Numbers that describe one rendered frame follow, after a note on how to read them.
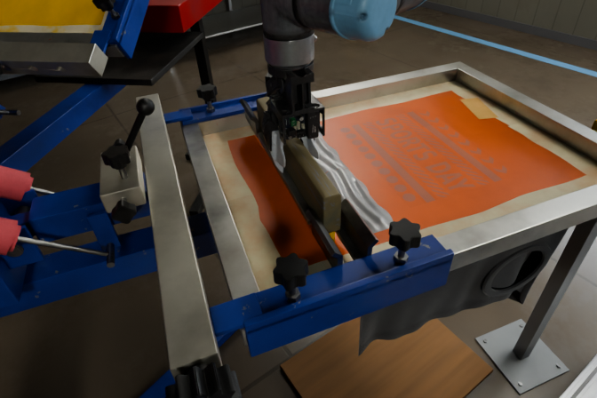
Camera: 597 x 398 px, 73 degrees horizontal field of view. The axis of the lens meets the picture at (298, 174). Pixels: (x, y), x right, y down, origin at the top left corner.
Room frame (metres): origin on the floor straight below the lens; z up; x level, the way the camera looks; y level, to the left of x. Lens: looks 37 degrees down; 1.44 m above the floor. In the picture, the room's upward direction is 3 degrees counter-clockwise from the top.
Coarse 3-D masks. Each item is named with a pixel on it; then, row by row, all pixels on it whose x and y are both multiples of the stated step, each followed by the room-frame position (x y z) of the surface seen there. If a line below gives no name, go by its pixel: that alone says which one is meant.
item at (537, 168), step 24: (480, 144) 0.72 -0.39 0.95; (504, 144) 0.72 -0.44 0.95; (528, 144) 0.71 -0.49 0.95; (360, 168) 0.66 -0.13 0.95; (528, 168) 0.63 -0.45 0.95; (552, 168) 0.63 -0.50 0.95; (576, 168) 0.62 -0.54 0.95; (264, 192) 0.60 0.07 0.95; (288, 192) 0.59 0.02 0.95; (384, 192) 0.58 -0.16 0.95; (480, 192) 0.57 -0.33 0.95; (504, 192) 0.56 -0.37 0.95; (528, 192) 0.56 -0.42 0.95; (264, 216) 0.53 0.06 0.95; (288, 216) 0.53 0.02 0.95; (408, 216) 0.51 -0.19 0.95; (432, 216) 0.51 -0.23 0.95; (456, 216) 0.51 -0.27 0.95; (288, 240) 0.47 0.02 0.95; (312, 240) 0.47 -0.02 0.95; (336, 240) 0.46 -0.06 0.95; (384, 240) 0.46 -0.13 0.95; (312, 264) 0.42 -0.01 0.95
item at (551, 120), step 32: (448, 64) 1.08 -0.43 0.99; (320, 96) 0.92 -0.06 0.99; (352, 96) 0.94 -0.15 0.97; (512, 96) 0.87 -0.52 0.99; (192, 128) 0.79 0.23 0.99; (224, 128) 0.84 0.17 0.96; (544, 128) 0.76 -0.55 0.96; (576, 128) 0.71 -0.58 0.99; (192, 160) 0.67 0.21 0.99; (576, 192) 0.51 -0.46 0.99; (224, 224) 0.48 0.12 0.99; (480, 224) 0.45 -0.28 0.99; (512, 224) 0.45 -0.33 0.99; (544, 224) 0.45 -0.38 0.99; (576, 224) 0.47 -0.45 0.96; (224, 256) 0.41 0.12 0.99; (480, 256) 0.41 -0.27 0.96; (256, 288) 0.35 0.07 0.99
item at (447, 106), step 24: (432, 96) 0.96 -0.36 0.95; (456, 96) 0.95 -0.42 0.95; (336, 120) 0.86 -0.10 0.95; (360, 120) 0.85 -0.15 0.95; (456, 120) 0.83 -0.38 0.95; (480, 120) 0.82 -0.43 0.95; (240, 144) 0.77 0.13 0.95; (336, 144) 0.75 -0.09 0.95; (240, 168) 0.68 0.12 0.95; (264, 168) 0.68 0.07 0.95
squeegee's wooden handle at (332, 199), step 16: (288, 144) 0.60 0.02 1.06; (288, 160) 0.59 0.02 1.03; (304, 160) 0.55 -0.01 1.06; (304, 176) 0.52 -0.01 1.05; (320, 176) 0.50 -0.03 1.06; (304, 192) 0.52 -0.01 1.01; (320, 192) 0.46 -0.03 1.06; (336, 192) 0.46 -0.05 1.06; (320, 208) 0.46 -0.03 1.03; (336, 208) 0.45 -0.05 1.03; (336, 224) 0.45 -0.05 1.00
